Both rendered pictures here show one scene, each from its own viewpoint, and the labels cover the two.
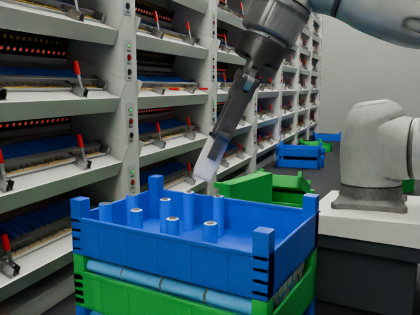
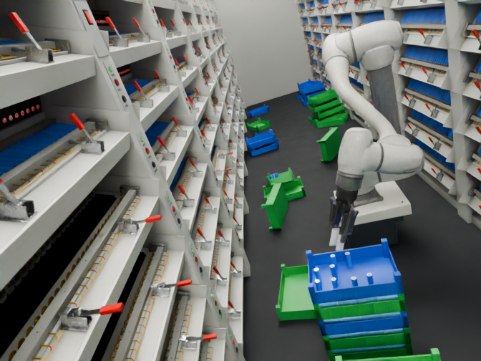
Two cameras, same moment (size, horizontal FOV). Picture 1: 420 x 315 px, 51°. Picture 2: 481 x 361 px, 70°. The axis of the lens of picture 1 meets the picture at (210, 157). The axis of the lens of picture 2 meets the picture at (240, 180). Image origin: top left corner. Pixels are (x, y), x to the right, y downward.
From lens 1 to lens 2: 0.90 m
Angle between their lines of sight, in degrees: 19
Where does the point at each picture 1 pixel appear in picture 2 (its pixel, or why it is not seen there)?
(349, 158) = not seen: hidden behind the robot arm
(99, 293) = (329, 313)
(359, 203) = (361, 203)
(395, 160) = (373, 180)
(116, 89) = (216, 193)
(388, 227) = (382, 213)
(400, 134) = not seen: hidden behind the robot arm
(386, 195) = (371, 194)
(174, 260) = (363, 293)
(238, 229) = (353, 259)
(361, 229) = (370, 217)
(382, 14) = (396, 171)
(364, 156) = not seen: hidden behind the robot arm
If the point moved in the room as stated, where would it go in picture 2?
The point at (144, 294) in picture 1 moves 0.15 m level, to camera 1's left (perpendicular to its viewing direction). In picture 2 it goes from (351, 306) to (315, 328)
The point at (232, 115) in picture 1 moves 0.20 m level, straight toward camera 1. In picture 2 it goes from (350, 226) to (389, 255)
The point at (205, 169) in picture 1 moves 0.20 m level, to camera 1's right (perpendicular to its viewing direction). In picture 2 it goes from (340, 246) to (384, 223)
